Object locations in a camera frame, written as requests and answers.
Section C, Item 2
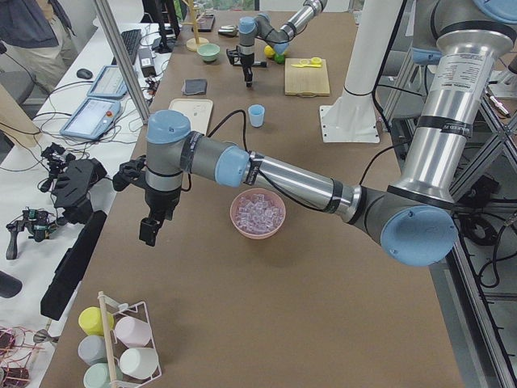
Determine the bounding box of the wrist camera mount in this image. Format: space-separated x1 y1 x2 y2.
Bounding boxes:
226 46 242 66
112 155 148 192

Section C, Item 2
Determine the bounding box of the light green plastic cup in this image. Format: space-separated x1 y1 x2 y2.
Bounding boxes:
82 363 111 388

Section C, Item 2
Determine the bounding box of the near teach pendant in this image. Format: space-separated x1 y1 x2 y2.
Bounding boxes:
60 97 121 140

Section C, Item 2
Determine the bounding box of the teach pendant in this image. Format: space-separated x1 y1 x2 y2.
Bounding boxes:
60 97 121 140
87 65 128 99

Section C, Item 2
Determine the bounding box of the pink bowl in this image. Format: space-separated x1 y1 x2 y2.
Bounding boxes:
229 188 286 239

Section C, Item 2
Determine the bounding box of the wooden rack handle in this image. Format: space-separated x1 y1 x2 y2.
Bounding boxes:
98 291 120 388

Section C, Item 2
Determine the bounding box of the black long bar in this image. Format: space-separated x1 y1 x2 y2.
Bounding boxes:
40 210 107 321

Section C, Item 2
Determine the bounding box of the grey folded cloth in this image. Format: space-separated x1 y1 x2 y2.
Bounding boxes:
182 78 208 95

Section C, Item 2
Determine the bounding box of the wooden cutting board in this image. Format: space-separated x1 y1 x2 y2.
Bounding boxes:
284 58 330 97

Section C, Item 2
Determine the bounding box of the cream serving tray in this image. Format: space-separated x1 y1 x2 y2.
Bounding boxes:
169 98 213 135

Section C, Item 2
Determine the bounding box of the black keyboard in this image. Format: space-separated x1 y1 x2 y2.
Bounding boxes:
120 29 141 65

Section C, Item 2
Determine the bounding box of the light blue plastic cup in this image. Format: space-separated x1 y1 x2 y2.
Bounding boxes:
248 104 266 128

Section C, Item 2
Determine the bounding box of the pile of clear ice cubes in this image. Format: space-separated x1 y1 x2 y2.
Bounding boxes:
234 193 284 235

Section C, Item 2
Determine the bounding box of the light green bowl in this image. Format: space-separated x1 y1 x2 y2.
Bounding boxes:
197 43 221 63

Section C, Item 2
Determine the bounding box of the yellow plastic knife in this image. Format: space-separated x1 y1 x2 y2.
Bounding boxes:
291 63 312 68

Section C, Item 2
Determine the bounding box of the pink plastic cup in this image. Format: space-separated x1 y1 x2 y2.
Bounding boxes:
114 316 152 348

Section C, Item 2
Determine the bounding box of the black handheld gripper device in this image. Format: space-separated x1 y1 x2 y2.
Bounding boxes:
52 158 107 224

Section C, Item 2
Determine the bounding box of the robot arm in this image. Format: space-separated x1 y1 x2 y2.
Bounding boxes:
237 0 327 87
139 1 516 266

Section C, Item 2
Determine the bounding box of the lower whole yellow lemon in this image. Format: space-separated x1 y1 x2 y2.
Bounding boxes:
263 45 275 59

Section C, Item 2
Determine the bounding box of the yellow plastic cup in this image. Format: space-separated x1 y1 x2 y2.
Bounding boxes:
78 306 103 336

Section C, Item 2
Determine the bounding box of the far teach pendant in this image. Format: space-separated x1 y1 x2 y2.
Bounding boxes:
87 65 128 99

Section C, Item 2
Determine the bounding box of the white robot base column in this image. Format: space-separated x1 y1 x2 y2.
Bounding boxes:
320 0 405 144

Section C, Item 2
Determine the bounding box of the aluminium frame post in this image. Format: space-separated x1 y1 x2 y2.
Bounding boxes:
94 0 150 124

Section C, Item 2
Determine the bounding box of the wooden glass stand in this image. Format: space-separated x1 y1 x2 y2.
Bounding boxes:
182 0 209 53

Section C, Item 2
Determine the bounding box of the steel ice scoop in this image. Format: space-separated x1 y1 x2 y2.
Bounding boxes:
217 25 238 37

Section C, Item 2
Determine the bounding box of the white plastic cup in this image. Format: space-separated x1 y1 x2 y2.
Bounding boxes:
119 348 158 380

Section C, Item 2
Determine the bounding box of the white wire cup rack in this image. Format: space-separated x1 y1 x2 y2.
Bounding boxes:
98 291 162 387

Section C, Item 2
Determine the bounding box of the person at desk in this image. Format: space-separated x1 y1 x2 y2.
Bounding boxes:
1 0 78 92

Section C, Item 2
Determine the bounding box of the black monitor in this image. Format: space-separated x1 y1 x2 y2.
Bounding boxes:
141 0 180 54

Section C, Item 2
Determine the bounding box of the black computer mouse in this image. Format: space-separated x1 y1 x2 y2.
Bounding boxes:
76 69 93 80

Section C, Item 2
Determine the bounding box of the grey plastic cup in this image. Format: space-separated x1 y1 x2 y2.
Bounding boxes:
78 335 107 366

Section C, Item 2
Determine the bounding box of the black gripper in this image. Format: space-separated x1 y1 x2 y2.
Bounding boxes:
139 188 181 247
239 44 254 87

